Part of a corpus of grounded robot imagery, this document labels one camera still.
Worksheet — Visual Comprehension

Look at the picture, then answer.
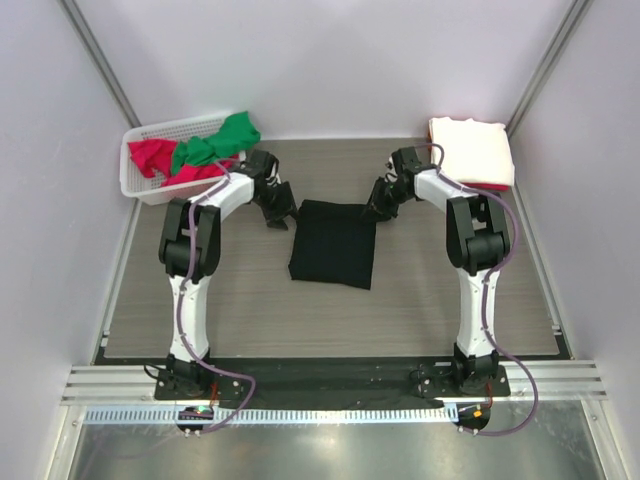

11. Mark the white perforated plastic basket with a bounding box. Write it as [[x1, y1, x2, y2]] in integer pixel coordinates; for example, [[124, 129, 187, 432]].
[[120, 111, 262, 206]]

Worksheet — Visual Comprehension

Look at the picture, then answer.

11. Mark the aluminium frame post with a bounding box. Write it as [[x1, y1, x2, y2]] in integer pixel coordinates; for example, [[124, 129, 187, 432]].
[[58, 0, 141, 128], [506, 0, 593, 138]]

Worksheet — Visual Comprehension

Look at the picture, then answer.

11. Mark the folded orange t shirt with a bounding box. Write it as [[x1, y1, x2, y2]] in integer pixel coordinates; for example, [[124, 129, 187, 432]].
[[426, 119, 433, 143]]

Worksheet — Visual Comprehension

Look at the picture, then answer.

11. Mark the left aluminium frame post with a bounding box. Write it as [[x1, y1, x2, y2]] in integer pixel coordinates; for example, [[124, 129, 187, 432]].
[[58, 0, 141, 128]]

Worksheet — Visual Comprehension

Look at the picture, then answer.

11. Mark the green t shirt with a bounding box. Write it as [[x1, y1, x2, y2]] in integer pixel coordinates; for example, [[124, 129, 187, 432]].
[[170, 111, 261, 176]]

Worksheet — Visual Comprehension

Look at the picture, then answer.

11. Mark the white slotted cable duct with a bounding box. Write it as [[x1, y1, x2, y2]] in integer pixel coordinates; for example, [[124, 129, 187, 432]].
[[84, 404, 458, 426]]

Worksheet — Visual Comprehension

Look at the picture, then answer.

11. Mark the black t shirt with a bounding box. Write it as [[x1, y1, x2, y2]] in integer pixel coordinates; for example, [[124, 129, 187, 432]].
[[288, 200, 376, 290]]

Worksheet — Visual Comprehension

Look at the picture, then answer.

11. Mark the pink t shirt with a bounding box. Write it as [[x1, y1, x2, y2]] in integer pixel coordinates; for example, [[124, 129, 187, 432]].
[[128, 138, 240, 187]]

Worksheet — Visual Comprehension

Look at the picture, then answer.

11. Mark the aluminium front rail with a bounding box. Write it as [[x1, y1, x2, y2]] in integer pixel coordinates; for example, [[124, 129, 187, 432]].
[[61, 360, 607, 405]]

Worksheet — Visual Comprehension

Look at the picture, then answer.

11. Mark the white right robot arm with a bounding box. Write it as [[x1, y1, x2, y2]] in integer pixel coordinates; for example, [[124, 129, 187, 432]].
[[362, 147, 512, 396]]

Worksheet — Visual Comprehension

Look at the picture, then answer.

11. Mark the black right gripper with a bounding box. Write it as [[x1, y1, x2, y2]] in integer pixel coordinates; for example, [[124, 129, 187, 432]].
[[360, 178, 412, 225]]

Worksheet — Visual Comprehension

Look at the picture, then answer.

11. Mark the right aluminium frame post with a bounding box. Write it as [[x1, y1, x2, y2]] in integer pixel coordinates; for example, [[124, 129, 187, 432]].
[[506, 0, 593, 138]]

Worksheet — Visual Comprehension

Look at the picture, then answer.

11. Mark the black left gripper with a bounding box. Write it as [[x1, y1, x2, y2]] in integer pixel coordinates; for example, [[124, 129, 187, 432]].
[[254, 182, 303, 231]]

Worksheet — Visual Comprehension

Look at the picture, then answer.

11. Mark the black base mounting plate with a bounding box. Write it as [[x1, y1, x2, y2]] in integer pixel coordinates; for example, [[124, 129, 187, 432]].
[[144, 357, 511, 411]]

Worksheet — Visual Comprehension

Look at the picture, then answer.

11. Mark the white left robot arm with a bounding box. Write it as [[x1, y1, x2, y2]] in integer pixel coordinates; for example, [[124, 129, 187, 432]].
[[155, 150, 297, 400]]

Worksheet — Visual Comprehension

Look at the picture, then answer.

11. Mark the folded white t shirt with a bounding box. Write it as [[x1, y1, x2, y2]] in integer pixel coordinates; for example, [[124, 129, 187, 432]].
[[431, 117, 515, 187]]

